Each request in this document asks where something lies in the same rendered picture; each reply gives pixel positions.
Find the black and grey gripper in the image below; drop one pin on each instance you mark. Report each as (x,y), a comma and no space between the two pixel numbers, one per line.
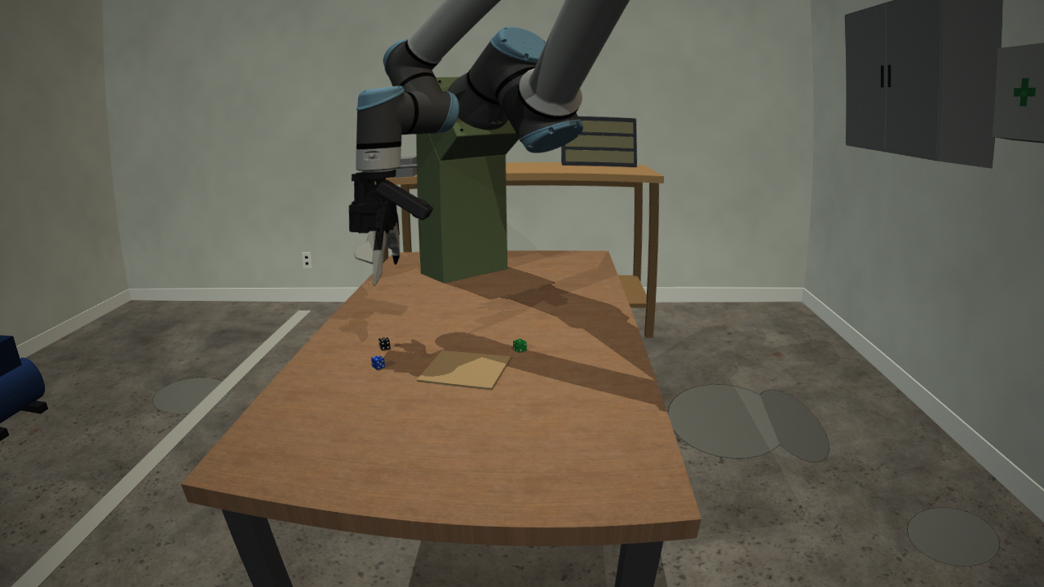
(370,212)

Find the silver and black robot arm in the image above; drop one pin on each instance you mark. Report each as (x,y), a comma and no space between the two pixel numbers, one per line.
(489,93)

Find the tan square mat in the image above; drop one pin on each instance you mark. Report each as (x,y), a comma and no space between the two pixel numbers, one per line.
(454,368)

